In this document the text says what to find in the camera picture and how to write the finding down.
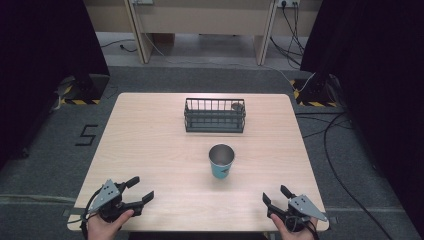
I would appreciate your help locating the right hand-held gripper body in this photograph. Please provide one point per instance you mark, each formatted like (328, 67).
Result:
(305, 207)

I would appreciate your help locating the black stand base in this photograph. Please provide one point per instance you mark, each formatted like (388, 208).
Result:
(316, 93)
(88, 90)

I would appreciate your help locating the beige wooden desk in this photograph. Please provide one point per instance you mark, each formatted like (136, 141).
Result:
(203, 18)

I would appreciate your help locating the black curtain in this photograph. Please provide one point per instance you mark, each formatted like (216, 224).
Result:
(40, 66)
(380, 83)

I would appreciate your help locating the small grey round object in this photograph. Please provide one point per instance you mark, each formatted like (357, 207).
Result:
(237, 106)

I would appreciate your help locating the person's left hand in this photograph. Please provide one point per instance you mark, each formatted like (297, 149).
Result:
(103, 230)

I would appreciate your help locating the white wall socket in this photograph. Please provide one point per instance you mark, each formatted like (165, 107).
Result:
(288, 2)

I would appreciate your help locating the person's right hand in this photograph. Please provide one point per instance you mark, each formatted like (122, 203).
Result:
(296, 236)

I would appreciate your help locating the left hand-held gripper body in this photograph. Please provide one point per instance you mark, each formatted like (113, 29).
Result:
(108, 195)

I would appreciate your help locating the teal metal cup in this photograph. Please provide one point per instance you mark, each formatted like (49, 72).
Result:
(221, 168)

